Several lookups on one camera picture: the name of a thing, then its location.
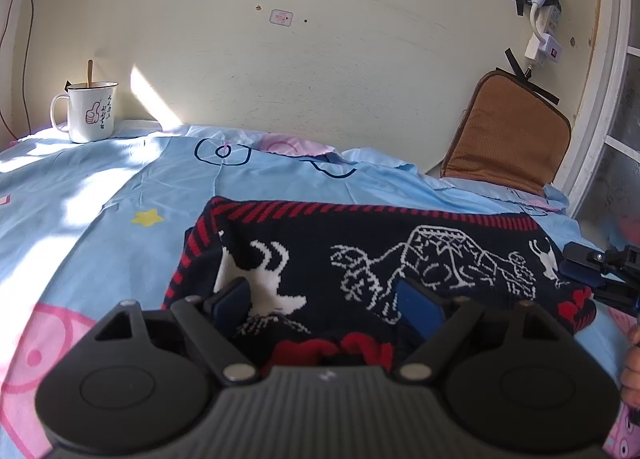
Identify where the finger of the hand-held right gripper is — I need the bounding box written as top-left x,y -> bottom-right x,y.
592,285 -> 640,318
558,241 -> 640,286

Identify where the white power strip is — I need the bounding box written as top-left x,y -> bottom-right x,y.
545,4 -> 564,38

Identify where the white plug adapter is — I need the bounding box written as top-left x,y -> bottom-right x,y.
523,36 -> 561,64

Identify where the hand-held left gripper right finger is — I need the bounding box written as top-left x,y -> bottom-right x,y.
395,278 -> 573,382

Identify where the white enamel mug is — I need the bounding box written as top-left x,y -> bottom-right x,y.
50,80 -> 120,144

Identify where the person's right hand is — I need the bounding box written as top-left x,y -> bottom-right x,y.
620,323 -> 640,411

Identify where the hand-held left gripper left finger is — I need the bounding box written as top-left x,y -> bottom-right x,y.
95,276 -> 261,385

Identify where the navy patterned knit sweater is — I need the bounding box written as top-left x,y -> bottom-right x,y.
162,196 -> 598,375

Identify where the light blue printed bed sheet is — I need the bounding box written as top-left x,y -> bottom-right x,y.
0,124 -> 640,459

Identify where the white window frame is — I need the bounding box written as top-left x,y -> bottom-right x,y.
554,0 -> 640,240

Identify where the brown seat cushion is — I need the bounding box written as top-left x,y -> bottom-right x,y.
440,70 -> 572,196

